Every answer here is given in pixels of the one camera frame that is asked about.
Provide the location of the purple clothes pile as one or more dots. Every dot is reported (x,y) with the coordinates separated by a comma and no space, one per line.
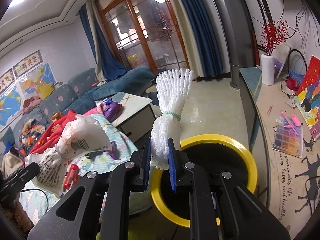
(110,109)

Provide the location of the silver tower air conditioner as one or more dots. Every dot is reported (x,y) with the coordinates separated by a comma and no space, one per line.
(235,23)

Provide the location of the white marble coffee table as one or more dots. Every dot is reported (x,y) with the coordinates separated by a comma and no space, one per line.
(136,117)

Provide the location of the framed embroidery picture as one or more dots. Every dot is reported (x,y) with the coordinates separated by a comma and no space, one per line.
(27,63)

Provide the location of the clear printed plastic bag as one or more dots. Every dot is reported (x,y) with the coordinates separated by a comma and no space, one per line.
(80,136)

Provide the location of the red blanket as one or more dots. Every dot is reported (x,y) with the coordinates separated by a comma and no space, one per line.
(53,133)

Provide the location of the white ribbed vase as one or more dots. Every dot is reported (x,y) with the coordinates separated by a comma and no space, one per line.
(267,69)

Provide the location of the blue grey sofa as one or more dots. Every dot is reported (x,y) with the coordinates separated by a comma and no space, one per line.
(79,95)

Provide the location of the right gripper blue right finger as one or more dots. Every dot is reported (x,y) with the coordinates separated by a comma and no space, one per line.
(171,162)

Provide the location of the blue curtain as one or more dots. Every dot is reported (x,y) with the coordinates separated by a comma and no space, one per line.
(107,67)
(205,37)

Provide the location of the china wall map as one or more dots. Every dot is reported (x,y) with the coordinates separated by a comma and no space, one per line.
(40,81)

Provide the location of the white foam fruit net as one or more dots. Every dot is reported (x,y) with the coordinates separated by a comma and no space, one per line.
(173,87)

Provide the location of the red snack tube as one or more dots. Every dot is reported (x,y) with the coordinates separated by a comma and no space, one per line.
(71,175)

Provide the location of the world wall map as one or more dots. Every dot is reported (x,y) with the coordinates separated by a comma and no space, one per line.
(11,105)

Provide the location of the colourful diamond painting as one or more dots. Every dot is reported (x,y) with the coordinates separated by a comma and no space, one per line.
(307,97)

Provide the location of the bead organiser tray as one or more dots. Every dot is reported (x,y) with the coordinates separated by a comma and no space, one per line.
(286,139)

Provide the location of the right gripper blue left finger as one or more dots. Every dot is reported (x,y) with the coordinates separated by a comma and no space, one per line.
(146,163)

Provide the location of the wooden glass sliding door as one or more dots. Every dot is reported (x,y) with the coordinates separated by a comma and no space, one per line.
(143,33)

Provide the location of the blue right curtain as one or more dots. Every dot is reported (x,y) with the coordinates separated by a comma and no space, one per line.
(205,37)

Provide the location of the blue left curtain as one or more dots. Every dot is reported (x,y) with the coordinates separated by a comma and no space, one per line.
(107,67)

